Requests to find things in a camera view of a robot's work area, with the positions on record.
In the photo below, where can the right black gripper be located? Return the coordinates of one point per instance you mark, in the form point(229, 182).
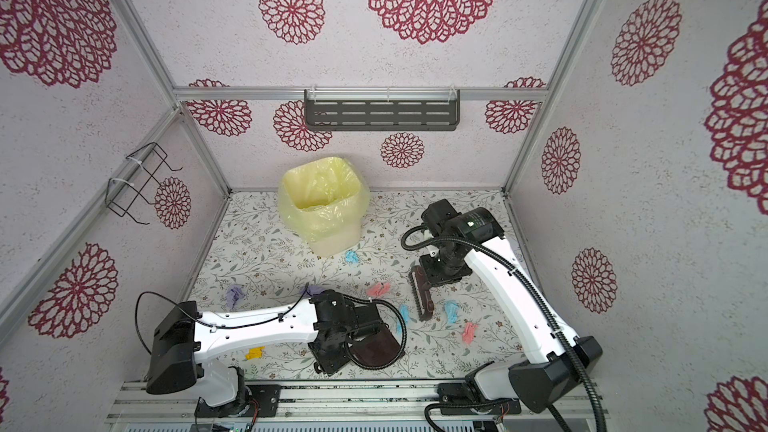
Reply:
point(433, 279)

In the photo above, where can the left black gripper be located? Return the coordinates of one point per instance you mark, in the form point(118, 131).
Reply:
point(334, 367)

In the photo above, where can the dark brown plastic dustpan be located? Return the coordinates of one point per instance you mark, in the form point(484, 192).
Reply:
point(378, 351)

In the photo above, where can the blue paper scrap long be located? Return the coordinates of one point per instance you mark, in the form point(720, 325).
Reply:
point(403, 319)

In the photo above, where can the bin with yellow-green bag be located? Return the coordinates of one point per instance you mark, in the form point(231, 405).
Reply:
point(324, 202)

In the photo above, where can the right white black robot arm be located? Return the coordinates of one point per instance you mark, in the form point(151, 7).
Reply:
point(556, 358)

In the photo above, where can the purple paper scrap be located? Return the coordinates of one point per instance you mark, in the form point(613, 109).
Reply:
point(233, 296)
point(312, 290)

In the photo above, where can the blue paper scrap right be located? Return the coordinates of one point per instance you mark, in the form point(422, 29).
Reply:
point(451, 309)

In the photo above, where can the pink paper scrap centre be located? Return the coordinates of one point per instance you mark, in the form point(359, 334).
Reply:
point(378, 290)

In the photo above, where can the pink paper scrap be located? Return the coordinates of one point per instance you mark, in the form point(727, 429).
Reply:
point(378, 290)
point(468, 333)

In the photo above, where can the light blue paper scrap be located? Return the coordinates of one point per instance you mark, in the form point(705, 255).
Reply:
point(351, 257)

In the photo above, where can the pink paper scrap right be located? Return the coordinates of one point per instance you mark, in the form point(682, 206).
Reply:
point(468, 333)

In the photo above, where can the yellow paper scrap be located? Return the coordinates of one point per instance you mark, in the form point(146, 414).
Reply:
point(254, 353)

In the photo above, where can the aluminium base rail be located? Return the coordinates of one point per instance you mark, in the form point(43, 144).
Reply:
point(296, 400)

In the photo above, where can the dark grey wall shelf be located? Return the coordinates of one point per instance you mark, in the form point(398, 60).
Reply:
point(386, 112)

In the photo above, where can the black wire wall rack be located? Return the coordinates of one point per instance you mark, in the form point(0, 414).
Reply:
point(146, 161)

